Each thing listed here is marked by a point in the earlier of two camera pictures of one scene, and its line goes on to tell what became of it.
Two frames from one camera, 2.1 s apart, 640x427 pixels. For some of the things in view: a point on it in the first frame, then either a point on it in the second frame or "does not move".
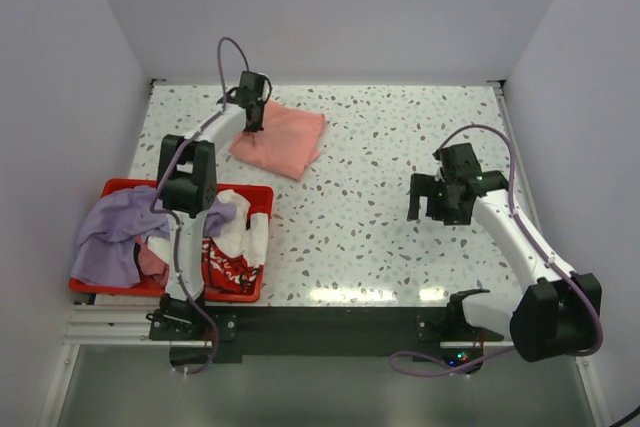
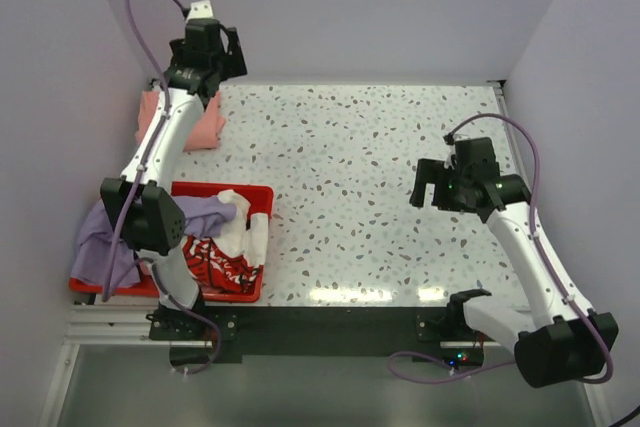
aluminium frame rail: [128, 325] does not move
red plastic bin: [155, 293] does not move
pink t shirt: [288, 143] to [206, 132]
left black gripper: [258, 125] to [233, 64]
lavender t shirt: [106, 251] does not move
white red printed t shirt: [235, 254] does not move
